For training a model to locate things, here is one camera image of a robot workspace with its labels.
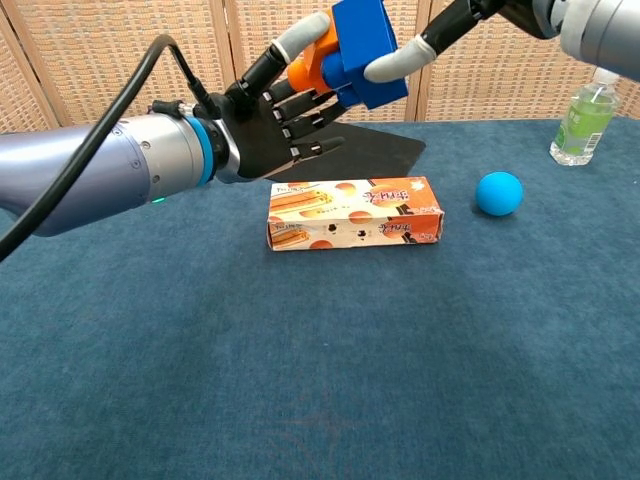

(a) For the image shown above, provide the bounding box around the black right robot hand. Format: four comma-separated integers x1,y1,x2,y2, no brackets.
363,0,506,83

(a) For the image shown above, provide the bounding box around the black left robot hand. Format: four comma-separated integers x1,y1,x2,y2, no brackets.
208,10,347,182

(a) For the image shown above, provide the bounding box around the blue plastic toy block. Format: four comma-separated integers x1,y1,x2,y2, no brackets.
322,0,409,110

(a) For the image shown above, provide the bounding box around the orange plastic block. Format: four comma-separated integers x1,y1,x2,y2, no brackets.
287,22,342,96

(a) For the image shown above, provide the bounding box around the black mouse pad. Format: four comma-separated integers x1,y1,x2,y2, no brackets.
259,121,427,183

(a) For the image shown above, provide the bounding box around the orange printed cardboard box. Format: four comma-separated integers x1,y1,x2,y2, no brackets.
265,175,446,253

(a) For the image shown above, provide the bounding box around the blue rubber ball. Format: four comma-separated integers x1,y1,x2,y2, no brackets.
474,170,525,218

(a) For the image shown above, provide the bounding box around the woven rattan folding screen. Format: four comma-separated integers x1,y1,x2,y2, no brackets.
0,0,640,134

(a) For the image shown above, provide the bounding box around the clear plastic water bottle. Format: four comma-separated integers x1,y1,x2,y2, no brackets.
549,67,622,167

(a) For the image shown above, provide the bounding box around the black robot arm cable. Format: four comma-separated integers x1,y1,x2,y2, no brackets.
0,34,236,263

